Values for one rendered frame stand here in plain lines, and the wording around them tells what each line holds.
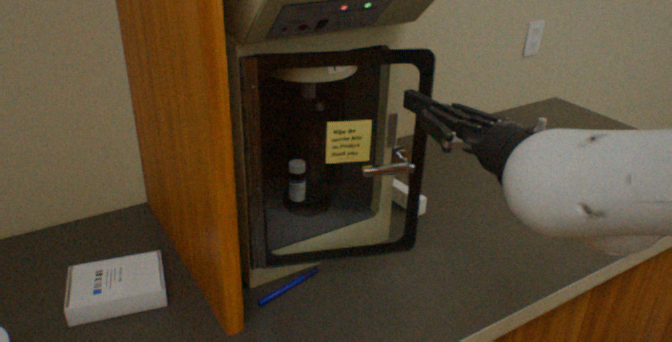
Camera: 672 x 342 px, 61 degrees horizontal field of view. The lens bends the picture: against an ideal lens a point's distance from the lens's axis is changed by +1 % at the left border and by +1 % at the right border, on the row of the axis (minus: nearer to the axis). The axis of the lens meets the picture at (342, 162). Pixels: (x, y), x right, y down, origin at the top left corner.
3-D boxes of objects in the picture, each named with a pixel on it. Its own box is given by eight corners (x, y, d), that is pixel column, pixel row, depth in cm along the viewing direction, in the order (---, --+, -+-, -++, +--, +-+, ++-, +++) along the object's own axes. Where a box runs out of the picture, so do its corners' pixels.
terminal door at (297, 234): (255, 267, 103) (244, 54, 84) (413, 249, 109) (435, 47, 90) (255, 270, 102) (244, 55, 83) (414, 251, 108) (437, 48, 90)
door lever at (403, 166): (355, 166, 97) (355, 153, 95) (407, 162, 99) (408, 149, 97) (363, 181, 92) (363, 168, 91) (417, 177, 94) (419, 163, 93)
